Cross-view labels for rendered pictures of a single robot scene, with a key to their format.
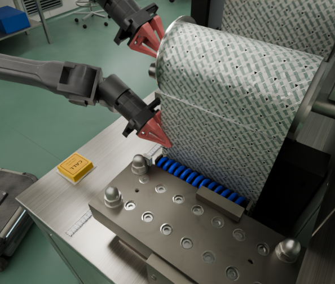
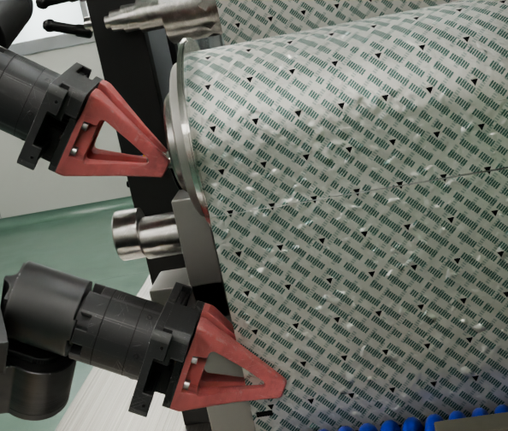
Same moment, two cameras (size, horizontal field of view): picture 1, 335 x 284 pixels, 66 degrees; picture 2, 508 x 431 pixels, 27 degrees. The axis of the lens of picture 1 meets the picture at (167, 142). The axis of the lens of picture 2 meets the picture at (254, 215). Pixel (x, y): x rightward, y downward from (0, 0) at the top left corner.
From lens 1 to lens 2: 40 cm
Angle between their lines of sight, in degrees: 38
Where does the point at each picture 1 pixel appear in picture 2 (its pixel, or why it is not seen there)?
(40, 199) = not seen: outside the picture
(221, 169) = (456, 356)
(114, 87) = (56, 282)
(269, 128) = not seen: outside the picture
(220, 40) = (307, 35)
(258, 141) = (505, 195)
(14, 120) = not seen: outside the picture
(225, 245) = not seen: outside the picture
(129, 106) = (122, 314)
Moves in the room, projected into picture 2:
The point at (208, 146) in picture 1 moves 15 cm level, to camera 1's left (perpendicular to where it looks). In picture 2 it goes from (394, 299) to (204, 375)
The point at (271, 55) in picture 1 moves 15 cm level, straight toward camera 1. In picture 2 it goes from (428, 13) to (502, 24)
